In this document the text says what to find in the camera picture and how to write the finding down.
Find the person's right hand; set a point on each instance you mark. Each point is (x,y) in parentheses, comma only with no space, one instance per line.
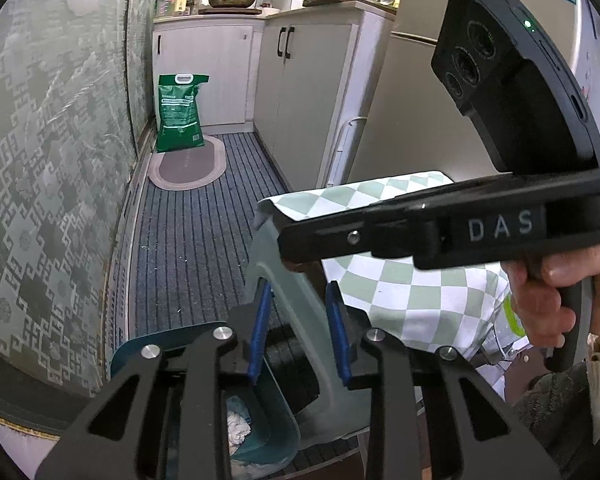
(540,310)

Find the white double-door cabinet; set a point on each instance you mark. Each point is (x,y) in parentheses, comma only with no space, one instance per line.
(310,90)

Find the large green patterned mattress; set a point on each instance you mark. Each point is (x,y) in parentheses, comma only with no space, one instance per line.
(45,185)

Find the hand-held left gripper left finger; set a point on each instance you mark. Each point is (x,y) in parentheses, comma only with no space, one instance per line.
(259,340)

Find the teal plastic bin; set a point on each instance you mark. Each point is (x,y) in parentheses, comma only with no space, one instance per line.
(275,425)

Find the green rice bag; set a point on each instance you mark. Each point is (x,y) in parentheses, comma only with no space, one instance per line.
(180,115)

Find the green checkered tablecloth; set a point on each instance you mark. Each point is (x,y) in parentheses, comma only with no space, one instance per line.
(420,300)

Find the silver refrigerator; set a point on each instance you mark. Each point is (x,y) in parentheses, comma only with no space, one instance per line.
(410,110)

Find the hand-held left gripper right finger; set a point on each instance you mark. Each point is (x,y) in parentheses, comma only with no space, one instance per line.
(336,340)

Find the white crumpled paper towel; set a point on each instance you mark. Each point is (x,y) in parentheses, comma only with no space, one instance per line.
(237,422)

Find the narrow green patterned mattress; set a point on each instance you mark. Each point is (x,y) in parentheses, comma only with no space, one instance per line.
(142,45)

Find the oval grey floor mat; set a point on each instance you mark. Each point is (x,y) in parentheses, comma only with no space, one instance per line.
(187,165)

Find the round wooden board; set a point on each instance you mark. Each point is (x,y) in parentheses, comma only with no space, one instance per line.
(230,10)

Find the person's grey trouser leg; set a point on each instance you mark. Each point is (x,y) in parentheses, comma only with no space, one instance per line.
(555,400)

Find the grey plastic stool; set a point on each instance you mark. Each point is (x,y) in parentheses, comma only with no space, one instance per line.
(300,320)

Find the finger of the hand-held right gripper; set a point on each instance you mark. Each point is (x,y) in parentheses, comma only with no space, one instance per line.
(340,240)

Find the striped grey runner rug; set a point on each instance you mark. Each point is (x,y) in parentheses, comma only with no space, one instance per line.
(195,245)

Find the white single-door cabinet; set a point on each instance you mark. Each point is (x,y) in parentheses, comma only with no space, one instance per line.
(205,70)

